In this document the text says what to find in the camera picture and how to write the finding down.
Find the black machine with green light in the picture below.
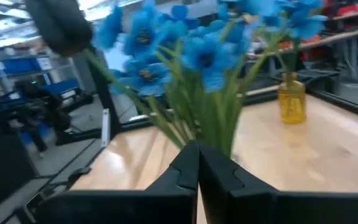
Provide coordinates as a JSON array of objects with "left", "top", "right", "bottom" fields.
[{"left": 0, "top": 79, "right": 71, "bottom": 157}]

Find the black table frame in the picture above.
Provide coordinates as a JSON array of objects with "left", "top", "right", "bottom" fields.
[{"left": 54, "top": 52, "right": 358, "bottom": 147}]

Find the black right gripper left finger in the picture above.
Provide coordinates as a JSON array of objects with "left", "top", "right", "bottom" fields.
[{"left": 35, "top": 141, "right": 200, "bottom": 224}]

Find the black cable clamp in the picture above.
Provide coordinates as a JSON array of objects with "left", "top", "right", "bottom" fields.
[{"left": 67, "top": 167, "right": 91, "bottom": 185}]

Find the long wooden workbench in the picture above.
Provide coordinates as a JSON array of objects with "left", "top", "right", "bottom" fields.
[{"left": 247, "top": 26, "right": 358, "bottom": 60}]

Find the blue storage bin shelf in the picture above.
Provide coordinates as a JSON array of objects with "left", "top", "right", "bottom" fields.
[{"left": 0, "top": 55, "right": 81, "bottom": 104}]

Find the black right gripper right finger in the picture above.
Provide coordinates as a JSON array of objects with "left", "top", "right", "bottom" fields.
[{"left": 198, "top": 142, "right": 358, "bottom": 224}]

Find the black artificial tulip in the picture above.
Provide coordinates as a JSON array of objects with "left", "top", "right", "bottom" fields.
[{"left": 25, "top": 0, "right": 186, "bottom": 151}]

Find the yellow glass vase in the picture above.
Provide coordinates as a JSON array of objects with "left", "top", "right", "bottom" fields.
[{"left": 277, "top": 72, "right": 308, "bottom": 125}]

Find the blue artificial flower bunch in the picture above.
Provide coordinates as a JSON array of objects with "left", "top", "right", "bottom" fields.
[{"left": 93, "top": 0, "right": 329, "bottom": 158}]

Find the metal corner bracket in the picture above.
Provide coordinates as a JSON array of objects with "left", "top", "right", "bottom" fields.
[{"left": 100, "top": 108, "right": 111, "bottom": 148}]

